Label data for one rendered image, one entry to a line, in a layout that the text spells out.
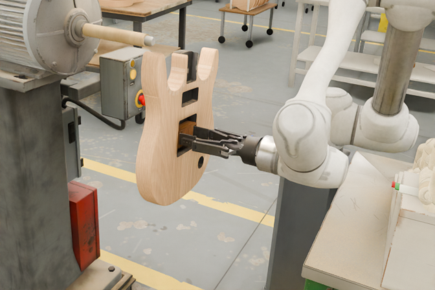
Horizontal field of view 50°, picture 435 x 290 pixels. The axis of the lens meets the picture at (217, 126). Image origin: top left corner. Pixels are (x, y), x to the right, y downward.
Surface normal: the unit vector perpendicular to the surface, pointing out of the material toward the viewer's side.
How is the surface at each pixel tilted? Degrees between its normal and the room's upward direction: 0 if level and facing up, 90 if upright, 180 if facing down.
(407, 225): 90
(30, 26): 81
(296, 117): 53
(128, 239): 0
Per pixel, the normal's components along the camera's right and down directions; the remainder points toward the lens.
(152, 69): -0.41, 0.16
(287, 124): -0.25, -0.33
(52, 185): 0.90, 0.22
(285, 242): -0.54, 0.31
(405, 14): -0.35, 0.81
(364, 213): 0.06, -0.91
